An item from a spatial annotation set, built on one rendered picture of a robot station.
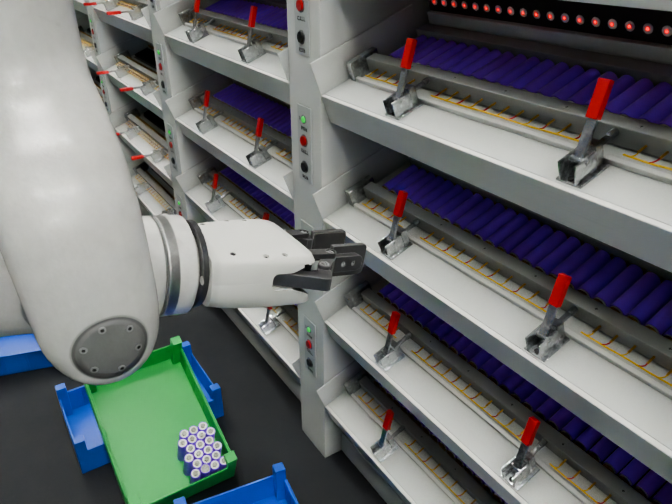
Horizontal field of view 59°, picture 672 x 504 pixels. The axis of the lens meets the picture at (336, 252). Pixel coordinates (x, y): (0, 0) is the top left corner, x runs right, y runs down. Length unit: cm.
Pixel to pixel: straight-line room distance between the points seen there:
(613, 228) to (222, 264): 34
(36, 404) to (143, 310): 116
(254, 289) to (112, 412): 85
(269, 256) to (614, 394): 36
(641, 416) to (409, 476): 51
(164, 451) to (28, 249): 94
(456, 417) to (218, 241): 48
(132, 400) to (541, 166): 98
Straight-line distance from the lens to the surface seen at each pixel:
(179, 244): 48
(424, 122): 74
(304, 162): 96
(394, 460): 108
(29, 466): 141
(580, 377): 67
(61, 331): 39
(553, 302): 66
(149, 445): 128
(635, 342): 68
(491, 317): 73
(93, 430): 142
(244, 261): 49
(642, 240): 56
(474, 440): 85
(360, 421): 114
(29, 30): 40
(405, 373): 93
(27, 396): 158
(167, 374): 136
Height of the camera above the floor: 94
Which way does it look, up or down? 28 degrees down
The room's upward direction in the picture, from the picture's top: straight up
